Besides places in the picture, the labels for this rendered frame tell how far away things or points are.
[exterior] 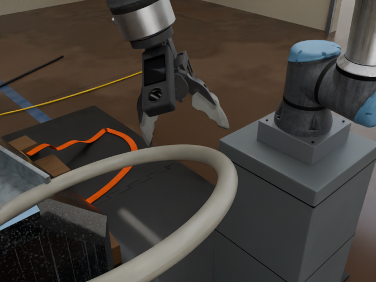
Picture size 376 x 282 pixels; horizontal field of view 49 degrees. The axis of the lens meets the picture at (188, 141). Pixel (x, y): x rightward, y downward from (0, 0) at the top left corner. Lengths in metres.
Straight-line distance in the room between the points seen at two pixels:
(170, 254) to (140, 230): 1.83
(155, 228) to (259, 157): 1.08
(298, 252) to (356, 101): 0.54
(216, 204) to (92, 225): 1.00
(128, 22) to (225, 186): 0.28
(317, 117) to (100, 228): 0.83
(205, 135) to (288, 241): 1.80
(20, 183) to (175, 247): 0.55
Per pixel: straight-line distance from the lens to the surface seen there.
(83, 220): 1.46
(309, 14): 5.92
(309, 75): 1.27
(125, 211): 2.42
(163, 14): 0.64
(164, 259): 0.47
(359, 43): 1.15
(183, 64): 0.68
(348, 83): 1.18
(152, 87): 0.62
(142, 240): 2.24
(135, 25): 0.63
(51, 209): 1.37
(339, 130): 1.43
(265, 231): 1.49
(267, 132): 1.42
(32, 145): 3.02
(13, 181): 0.97
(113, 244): 2.08
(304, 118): 1.35
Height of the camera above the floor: 1.60
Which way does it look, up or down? 32 degrees down
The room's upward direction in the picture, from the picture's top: straight up
